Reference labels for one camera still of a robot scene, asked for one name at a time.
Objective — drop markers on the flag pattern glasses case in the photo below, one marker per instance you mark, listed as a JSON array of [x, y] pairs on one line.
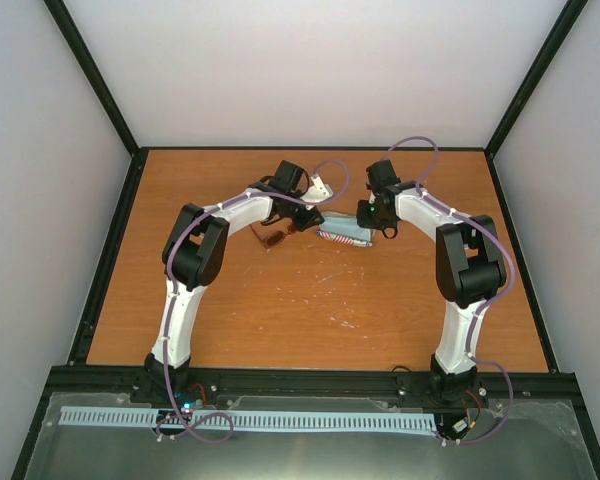
[[342, 239]]

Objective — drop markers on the brown tinted sunglasses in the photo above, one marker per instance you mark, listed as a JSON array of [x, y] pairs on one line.
[[270, 237]]

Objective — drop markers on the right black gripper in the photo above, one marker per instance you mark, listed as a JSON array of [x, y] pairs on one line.
[[364, 221]]

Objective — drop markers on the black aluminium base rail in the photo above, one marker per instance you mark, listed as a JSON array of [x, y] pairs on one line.
[[399, 388]]

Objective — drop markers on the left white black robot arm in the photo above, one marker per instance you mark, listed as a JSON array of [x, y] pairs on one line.
[[194, 252]]

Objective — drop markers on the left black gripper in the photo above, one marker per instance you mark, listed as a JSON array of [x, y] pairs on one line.
[[305, 221]]

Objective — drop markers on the light blue slotted cable duct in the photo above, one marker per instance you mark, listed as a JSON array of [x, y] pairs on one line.
[[254, 421]]

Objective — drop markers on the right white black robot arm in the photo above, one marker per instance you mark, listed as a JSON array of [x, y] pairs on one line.
[[469, 269]]

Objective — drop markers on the blue cleaning cloth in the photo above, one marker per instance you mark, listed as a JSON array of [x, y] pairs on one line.
[[347, 227]]

